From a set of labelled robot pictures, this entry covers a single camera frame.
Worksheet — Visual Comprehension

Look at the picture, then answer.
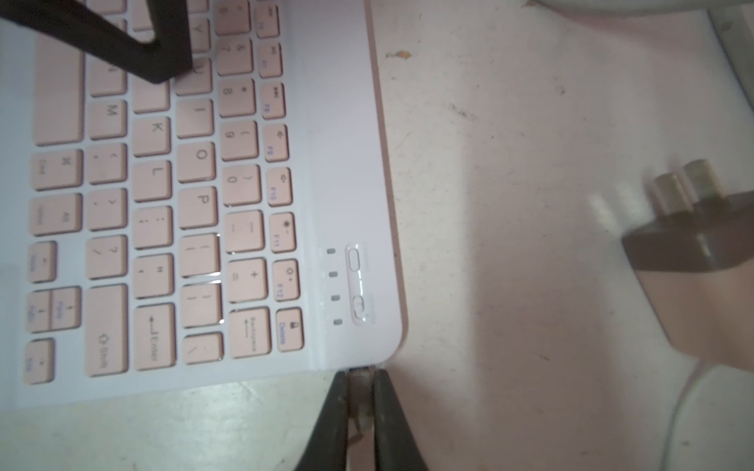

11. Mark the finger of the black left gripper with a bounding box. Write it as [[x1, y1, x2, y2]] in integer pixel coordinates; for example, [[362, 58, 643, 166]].
[[1, 0, 194, 84]]

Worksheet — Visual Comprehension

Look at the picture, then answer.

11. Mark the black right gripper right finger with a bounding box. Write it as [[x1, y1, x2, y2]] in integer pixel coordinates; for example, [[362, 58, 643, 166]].
[[372, 369, 429, 471]]

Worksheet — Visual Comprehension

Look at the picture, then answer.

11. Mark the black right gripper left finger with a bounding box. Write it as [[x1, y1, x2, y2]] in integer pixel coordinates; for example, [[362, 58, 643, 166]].
[[295, 372, 350, 471]]

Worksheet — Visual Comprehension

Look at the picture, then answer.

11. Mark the pink keyboard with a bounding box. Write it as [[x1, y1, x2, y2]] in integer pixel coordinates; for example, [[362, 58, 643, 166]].
[[1, 1, 406, 410]]

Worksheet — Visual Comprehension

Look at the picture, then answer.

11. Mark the pink charger adapter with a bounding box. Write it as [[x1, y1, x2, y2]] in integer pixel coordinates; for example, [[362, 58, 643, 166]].
[[622, 159, 753, 371]]

